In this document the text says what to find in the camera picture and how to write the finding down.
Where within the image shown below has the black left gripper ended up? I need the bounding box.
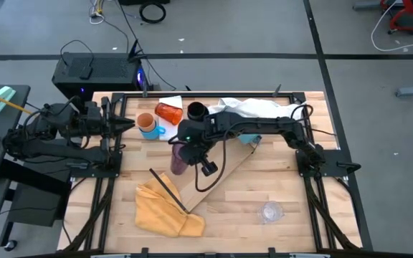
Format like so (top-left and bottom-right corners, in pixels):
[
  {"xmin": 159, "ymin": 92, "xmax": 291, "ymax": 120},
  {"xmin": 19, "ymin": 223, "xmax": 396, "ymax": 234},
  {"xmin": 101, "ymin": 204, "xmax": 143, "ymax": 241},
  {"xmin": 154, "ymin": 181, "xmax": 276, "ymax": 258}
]
[{"xmin": 84, "ymin": 95, "xmax": 136, "ymax": 153}]

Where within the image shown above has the purple faceted plastic tumbler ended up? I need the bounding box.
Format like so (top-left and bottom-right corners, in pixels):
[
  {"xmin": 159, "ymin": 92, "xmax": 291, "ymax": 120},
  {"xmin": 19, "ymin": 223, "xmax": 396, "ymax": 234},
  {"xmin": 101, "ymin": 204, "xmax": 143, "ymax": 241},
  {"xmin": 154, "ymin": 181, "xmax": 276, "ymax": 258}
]
[{"xmin": 170, "ymin": 143, "xmax": 189, "ymax": 176}]

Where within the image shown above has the peach plastic cup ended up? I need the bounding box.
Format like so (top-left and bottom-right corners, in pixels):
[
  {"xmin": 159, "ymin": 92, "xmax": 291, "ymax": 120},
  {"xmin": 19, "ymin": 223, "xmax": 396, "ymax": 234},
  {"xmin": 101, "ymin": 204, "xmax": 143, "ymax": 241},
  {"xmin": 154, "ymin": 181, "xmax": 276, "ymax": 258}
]
[{"xmin": 136, "ymin": 112, "xmax": 156, "ymax": 133}]

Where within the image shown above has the white napkin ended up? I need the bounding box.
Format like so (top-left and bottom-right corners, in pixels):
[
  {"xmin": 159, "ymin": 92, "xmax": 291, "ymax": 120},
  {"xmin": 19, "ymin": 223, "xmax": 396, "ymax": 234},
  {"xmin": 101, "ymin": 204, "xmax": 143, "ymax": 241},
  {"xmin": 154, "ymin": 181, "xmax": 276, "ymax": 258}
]
[{"xmin": 158, "ymin": 95, "xmax": 185, "ymax": 141}]

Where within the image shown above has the blue plastic mug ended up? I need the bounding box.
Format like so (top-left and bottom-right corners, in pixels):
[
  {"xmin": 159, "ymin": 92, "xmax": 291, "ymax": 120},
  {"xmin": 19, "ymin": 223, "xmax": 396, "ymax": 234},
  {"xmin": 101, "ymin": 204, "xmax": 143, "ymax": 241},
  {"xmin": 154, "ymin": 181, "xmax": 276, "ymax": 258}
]
[{"xmin": 138, "ymin": 123, "xmax": 166, "ymax": 141}]

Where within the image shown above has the black plastic cup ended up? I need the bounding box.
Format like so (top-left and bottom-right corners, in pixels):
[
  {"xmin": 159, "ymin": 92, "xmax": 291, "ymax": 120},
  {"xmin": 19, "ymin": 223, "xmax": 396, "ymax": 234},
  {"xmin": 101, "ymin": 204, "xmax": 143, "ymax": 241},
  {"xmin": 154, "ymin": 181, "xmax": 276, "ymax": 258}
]
[{"xmin": 186, "ymin": 101, "xmax": 210, "ymax": 122}]

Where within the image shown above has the orange translucent tumbler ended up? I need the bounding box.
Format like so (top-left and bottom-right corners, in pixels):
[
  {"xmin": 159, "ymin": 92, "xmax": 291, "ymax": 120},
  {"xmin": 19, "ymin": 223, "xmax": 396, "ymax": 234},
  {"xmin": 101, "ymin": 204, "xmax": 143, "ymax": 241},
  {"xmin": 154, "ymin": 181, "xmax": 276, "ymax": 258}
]
[{"xmin": 154, "ymin": 102, "xmax": 184, "ymax": 126}]

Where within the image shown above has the clear plastic cup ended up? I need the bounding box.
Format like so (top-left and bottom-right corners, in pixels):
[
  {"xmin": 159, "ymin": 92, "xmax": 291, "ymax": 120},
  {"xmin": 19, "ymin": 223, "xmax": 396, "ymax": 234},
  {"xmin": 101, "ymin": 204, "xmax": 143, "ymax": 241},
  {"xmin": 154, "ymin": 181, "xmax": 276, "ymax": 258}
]
[{"xmin": 257, "ymin": 200, "xmax": 285, "ymax": 225}]

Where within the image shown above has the wooden board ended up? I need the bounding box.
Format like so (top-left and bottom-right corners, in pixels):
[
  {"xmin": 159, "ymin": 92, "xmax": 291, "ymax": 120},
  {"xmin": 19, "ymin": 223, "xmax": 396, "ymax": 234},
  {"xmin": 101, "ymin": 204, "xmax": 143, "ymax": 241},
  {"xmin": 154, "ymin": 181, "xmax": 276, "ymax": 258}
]
[{"xmin": 148, "ymin": 134, "xmax": 263, "ymax": 215}]

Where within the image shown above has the black computer tower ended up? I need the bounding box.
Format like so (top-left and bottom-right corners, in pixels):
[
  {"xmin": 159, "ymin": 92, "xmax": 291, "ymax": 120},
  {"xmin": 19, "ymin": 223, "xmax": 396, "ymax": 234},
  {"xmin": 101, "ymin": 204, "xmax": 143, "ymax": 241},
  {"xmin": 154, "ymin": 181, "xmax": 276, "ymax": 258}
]
[{"xmin": 51, "ymin": 39, "xmax": 147, "ymax": 108}]

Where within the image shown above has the teal cloth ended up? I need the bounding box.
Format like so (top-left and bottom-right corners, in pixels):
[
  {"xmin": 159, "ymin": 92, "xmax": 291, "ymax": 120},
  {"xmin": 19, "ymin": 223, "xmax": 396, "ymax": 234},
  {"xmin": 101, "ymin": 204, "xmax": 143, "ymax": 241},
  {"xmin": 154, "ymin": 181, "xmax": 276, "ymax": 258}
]
[{"xmin": 237, "ymin": 133, "xmax": 263, "ymax": 145}]

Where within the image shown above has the yellow waffle cloth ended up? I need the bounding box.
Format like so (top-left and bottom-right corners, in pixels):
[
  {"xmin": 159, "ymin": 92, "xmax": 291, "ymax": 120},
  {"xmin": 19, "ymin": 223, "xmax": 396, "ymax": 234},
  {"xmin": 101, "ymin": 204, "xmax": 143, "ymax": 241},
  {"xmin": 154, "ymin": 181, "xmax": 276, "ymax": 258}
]
[{"xmin": 134, "ymin": 178, "xmax": 207, "ymax": 239}]

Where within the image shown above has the white cloth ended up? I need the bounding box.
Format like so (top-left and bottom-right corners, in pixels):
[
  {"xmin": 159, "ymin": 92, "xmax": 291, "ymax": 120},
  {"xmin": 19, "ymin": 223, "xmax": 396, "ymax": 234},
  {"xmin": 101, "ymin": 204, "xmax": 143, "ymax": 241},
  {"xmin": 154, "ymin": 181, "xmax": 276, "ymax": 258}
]
[{"xmin": 206, "ymin": 97, "xmax": 308, "ymax": 121}]

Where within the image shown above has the black equipment box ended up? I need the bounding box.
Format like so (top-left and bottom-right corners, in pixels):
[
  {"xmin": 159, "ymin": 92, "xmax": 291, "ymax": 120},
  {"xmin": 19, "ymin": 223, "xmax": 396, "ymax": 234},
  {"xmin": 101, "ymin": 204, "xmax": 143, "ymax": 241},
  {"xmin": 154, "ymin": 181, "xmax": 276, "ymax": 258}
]
[{"xmin": 7, "ymin": 182, "xmax": 72, "ymax": 227}]

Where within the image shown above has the mint green stapler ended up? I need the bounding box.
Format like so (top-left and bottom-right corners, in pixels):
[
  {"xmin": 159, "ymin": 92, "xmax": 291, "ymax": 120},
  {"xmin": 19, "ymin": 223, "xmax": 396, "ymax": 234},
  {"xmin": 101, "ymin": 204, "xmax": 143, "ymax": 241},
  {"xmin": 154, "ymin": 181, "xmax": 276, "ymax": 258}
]
[{"xmin": 0, "ymin": 85, "xmax": 16, "ymax": 114}]

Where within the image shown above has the red chair base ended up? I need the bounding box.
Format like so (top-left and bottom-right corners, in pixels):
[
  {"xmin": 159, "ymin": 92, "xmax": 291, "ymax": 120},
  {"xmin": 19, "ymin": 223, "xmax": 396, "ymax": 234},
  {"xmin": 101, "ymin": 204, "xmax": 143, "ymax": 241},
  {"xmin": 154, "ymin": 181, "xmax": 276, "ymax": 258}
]
[{"xmin": 380, "ymin": 0, "xmax": 413, "ymax": 36}]

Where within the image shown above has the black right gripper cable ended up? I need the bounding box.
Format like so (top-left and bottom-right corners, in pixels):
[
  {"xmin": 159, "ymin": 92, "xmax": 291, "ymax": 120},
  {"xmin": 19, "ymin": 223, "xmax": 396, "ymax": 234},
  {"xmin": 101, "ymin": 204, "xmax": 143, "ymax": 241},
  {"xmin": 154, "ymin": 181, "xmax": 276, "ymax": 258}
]
[{"xmin": 194, "ymin": 138, "xmax": 229, "ymax": 194}]

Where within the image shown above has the white cable bundle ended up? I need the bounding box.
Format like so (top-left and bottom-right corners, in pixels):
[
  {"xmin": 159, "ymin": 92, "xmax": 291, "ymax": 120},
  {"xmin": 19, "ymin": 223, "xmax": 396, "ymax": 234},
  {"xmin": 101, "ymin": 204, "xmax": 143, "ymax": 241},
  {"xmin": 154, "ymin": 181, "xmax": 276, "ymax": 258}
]
[{"xmin": 88, "ymin": 0, "xmax": 106, "ymax": 25}]

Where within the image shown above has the black coiled cable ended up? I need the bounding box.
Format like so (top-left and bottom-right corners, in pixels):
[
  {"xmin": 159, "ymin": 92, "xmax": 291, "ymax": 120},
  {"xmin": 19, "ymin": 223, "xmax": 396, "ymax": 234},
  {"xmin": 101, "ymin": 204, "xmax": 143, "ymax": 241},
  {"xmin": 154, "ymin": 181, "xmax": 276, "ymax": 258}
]
[{"xmin": 138, "ymin": 1, "xmax": 167, "ymax": 24}]

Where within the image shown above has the yellow hanging cable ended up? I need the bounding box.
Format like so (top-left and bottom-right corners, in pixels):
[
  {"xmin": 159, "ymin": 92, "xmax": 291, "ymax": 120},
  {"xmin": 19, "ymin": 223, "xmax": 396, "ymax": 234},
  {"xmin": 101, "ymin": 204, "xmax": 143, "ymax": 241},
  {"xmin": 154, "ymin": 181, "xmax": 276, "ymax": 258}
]
[{"xmin": 0, "ymin": 85, "xmax": 35, "ymax": 115}]

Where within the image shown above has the white floor cable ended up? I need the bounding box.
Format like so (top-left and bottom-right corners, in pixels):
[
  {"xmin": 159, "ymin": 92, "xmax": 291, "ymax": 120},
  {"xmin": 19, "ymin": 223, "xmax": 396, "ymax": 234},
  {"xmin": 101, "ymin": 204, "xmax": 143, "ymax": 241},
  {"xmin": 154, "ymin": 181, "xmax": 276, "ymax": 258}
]
[{"xmin": 370, "ymin": 0, "xmax": 413, "ymax": 53}]

